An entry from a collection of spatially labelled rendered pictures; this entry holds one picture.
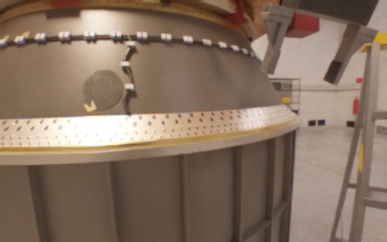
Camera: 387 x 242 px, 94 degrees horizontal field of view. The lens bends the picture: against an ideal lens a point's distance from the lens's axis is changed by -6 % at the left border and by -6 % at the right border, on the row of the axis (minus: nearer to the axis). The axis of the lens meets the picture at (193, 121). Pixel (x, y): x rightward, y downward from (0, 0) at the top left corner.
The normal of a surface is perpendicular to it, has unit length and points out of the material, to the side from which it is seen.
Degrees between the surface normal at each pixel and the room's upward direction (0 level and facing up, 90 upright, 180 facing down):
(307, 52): 90
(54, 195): 90
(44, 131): 43
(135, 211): 90
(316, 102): 90
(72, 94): 62
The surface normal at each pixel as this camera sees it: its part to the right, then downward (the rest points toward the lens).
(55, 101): 0.04, -0.37
